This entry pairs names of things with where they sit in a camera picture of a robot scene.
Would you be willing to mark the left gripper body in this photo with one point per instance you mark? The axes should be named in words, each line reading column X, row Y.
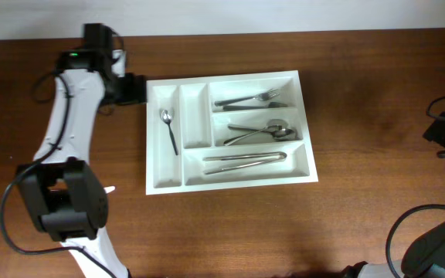
column 127, row 92

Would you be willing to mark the small metal teaspoon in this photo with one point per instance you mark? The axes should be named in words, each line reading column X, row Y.
column 166, row 117

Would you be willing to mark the metal fork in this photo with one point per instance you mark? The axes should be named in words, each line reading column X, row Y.
column 270, row 105
column 265, row 96

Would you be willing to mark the metal tablespoon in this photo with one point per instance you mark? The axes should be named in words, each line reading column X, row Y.
column 279, row 133
column 270, row 124

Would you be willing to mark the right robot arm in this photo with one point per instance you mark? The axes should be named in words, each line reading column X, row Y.
column 425, row 257

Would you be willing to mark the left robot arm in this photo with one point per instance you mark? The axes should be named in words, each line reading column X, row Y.
column 62, row 195

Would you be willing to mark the white cutlery tray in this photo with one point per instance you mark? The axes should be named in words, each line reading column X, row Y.
column 200, row 128

